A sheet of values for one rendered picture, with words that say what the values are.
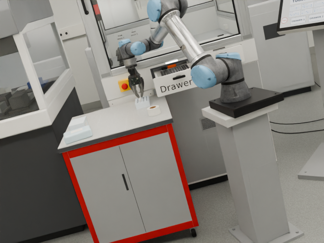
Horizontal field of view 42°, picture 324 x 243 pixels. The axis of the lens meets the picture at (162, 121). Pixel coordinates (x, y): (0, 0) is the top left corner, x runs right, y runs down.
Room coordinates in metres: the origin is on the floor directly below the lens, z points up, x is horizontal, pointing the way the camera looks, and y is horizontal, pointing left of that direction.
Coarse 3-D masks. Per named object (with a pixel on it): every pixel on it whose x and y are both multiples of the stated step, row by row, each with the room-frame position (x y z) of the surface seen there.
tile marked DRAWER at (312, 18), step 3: (309, 15) 2.52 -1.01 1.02; (312, 15) 2.50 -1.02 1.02; (315, 15) 2.49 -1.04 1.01; (318, 15) 2.48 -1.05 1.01; (321, 15) 2.46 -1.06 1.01; (309, 18) 2.51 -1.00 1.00; (312, 18) 2.49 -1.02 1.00; (315, 18) 2.48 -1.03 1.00; (318, 18) 2.47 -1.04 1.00; (321, 18) 2.45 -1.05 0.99; (309, 21) 2.50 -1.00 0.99; (312, 21) 2.48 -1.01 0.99
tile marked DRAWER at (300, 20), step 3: (291, 18) 2.59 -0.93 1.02; (294, 18) 2.58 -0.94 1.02; (297, 18) 2.56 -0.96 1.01; (300, 18) 2.55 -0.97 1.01; (303, 18) 2.53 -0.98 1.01; (291, 21) 2.58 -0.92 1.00; (294, 21) 2.57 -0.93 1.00; (297, 21) 2.55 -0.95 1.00; (300, 21) 2.54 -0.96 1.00; (303, 21) 2.52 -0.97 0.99; (291, 24) 2.57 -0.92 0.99; (294, 24) 2.56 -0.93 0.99
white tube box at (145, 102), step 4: (144, 96) 2.57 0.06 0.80; (136, 100) 2.53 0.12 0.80; (144, 100) 2.48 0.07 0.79; (148, 100) 2.44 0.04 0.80; (136, 104) 2.45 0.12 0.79; (140, 104) 2.45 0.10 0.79; (144, 104) 2.44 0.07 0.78; (148, 104) 2.44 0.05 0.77; (136, 108) 2.45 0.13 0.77; (140, 108) 2.45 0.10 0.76
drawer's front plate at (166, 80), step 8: (176, 72) 2.38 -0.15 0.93; (184, 72) 2.37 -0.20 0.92; (160, 80) 2.37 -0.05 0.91; (168, 80) 2.37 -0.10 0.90; (176, 80) 2.37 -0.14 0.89; (184, 80) 2.37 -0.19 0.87; (160, 88) 2.37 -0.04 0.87; (176, 88) 2.37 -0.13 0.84; (184, 88) 2.37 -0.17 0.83; (160, 96) 2.37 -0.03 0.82
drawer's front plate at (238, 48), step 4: (228, 48) 2.69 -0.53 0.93; (232, 48) 2.69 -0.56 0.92; (236, 48) 2.69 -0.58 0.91; (240, 48) 2.69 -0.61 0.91; (212, 52) 2.70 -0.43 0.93; (216, 52) 2.69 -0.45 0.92; (220, 52) 2.69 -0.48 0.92; (224, 52) 2.69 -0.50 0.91; (228, 52) 2.69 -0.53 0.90; (232, 52) 2.69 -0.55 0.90; (236, 52) 2.69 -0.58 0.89; (240, 52) 2.69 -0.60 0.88; (212, 56) 2.69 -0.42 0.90; (240, 56) 2.69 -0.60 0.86; (244, 60) 2.69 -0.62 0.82
